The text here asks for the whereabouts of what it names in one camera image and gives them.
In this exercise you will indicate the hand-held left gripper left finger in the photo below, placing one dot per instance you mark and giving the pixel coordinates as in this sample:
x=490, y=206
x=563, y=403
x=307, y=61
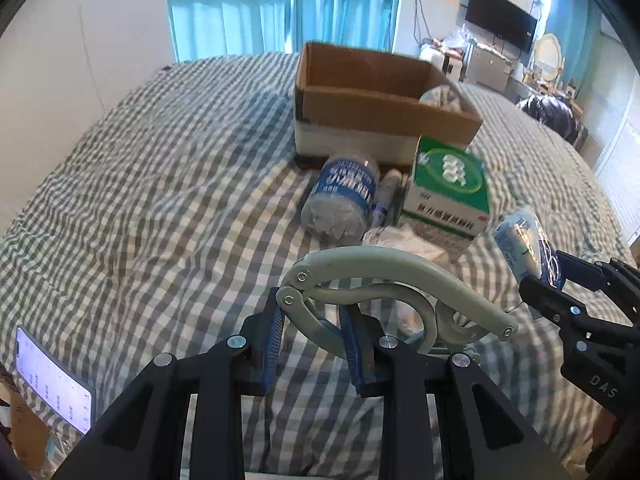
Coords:
x=272, y=347

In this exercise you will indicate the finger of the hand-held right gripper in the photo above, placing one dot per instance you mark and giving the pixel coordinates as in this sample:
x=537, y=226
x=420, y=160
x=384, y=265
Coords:
x=595, y=270
x=555, y=305

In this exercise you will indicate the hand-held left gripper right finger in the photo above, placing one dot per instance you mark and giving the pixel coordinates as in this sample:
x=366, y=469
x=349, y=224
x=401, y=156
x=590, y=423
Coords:
x=352, y=352

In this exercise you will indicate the blue and white packet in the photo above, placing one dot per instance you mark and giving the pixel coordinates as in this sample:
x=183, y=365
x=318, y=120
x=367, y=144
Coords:
x=525, y=245

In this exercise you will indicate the green and white medicine box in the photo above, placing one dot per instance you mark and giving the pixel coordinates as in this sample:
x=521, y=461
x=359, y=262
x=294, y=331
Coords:
x=447, y=190

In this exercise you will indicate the plastic bottle with blue label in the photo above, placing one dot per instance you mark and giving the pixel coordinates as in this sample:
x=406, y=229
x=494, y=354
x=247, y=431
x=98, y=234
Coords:
x=342, y=195

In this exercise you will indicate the small white tube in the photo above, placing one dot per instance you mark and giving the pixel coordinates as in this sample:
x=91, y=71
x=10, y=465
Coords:
x=385, y=195

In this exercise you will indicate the black bag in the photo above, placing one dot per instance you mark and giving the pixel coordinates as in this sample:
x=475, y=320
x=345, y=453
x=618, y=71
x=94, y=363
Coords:
x=555, y=112

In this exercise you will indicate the grey checked bed sheet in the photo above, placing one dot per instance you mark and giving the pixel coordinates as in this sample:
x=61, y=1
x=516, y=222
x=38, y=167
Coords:
x=165, y=210

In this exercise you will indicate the oval white mirror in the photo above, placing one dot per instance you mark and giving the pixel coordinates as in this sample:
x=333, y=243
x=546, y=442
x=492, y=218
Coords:
x=547, y=55

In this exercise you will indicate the white smartphone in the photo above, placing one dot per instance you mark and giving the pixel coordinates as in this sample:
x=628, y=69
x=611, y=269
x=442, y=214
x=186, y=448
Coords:
x=52, y=380

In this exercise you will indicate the grey cabinet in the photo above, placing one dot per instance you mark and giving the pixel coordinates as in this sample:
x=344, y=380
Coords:
x=487, y=67

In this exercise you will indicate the crumpled white plastic bag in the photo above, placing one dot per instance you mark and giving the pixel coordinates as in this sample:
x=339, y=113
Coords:
x=442, y=97

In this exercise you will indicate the small brown cardboard box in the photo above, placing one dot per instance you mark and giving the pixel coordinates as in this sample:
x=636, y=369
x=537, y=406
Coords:
x=30, y=435

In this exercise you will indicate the black flat television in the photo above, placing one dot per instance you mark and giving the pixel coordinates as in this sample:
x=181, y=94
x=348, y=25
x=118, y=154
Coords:
x=500, y=15

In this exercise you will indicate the blue curtain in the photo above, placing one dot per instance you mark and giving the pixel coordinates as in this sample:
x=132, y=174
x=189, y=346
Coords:
x=250, y=5

